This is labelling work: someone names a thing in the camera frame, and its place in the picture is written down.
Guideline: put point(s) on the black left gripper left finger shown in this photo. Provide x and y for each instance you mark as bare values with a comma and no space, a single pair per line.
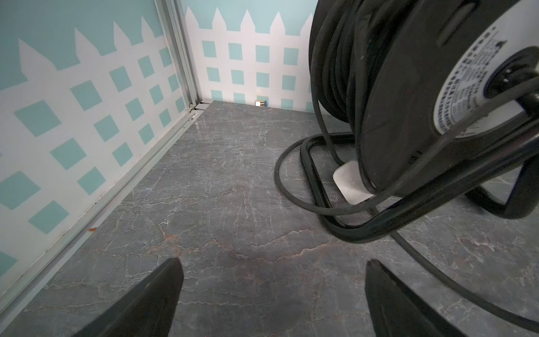
146,310

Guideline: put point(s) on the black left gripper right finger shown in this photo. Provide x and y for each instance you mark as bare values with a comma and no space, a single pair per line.
396,310

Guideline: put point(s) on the black cable reel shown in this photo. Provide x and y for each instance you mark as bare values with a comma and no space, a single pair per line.
442,100

